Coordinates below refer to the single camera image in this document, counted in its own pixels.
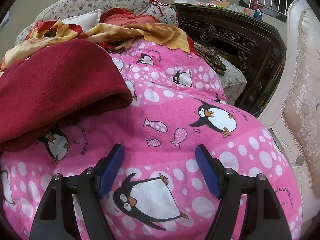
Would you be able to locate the orange cardboard box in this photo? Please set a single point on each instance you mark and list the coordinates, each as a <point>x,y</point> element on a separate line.
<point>220,4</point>

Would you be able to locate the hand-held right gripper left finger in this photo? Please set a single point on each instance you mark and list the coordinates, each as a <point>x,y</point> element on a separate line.
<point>110,170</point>

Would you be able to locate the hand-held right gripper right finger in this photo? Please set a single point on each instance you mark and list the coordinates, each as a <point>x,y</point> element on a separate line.
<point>208,171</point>

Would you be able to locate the blue bottle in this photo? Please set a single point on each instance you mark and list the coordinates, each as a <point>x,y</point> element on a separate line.
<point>257,15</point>

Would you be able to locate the cream ornate armchair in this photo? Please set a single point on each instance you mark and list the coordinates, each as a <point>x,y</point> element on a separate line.
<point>305,85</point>

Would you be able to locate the dark carved wooden cabinet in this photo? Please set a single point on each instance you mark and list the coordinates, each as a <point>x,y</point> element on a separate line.
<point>225,33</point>

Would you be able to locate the pink penguin print blanket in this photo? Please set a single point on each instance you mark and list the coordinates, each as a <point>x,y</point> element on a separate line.
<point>175,110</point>

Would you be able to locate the dark red fleece garment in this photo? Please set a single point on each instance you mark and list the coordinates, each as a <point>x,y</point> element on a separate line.
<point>57,85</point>

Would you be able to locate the olive patterned cushion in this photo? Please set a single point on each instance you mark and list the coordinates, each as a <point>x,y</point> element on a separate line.
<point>212,60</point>

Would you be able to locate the red heart cushion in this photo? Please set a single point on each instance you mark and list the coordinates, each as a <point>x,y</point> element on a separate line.
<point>130,18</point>

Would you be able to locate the white pillow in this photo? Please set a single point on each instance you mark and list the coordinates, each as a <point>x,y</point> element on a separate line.
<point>83,20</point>

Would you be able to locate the flat white box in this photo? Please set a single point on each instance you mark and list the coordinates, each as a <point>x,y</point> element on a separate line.
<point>186,0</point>

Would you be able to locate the yellow and red blanket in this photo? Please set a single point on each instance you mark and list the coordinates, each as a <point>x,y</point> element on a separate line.
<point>140,33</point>

